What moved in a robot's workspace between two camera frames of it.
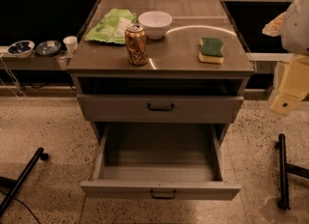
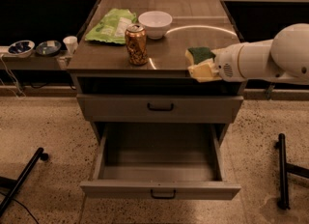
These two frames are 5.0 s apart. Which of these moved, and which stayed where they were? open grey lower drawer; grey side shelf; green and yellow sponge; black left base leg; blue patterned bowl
Moved: green and yellow sponge
Stayed: blue patterned bowl; grey side shelf; black left base leg; open grey lower drawer
